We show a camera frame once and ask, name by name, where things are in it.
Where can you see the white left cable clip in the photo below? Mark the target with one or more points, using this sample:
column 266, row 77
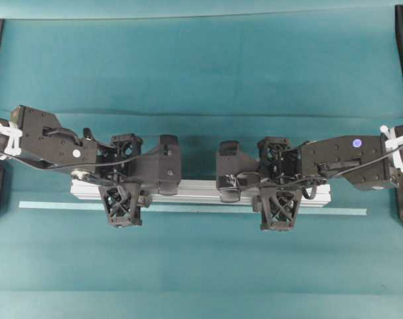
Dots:
column 14, row 135

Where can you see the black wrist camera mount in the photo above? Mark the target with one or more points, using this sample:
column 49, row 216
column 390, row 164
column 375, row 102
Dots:
column 123, row 203
column 278, row 208

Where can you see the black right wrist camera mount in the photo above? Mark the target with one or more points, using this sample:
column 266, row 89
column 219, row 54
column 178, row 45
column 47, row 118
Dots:
column 278, row 208

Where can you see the light teal tape strip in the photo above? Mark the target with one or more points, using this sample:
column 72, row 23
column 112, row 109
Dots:
column 183, row 208

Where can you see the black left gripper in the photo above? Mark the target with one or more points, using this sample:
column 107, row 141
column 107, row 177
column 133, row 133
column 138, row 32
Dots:
column 159, row 167

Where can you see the white cable clip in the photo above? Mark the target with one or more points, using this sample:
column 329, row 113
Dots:
column 14, row 135
column 393, row 145

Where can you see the white right cable clip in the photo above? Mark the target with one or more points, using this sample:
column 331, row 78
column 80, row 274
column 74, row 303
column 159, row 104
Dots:
column 393, row 145

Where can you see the silver aluminium extrusion rail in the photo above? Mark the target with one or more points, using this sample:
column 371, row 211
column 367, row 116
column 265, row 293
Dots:
column 191, row 191

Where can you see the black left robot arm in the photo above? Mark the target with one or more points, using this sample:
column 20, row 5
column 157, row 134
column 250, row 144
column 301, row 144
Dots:
column 36, row 138

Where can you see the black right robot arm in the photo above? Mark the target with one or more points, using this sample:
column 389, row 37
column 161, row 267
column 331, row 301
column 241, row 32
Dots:
column 367, row 162

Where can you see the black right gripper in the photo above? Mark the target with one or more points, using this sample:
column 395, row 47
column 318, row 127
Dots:
column 277, row 166

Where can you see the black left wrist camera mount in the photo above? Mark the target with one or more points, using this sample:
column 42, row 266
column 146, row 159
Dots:
column 123, row 203

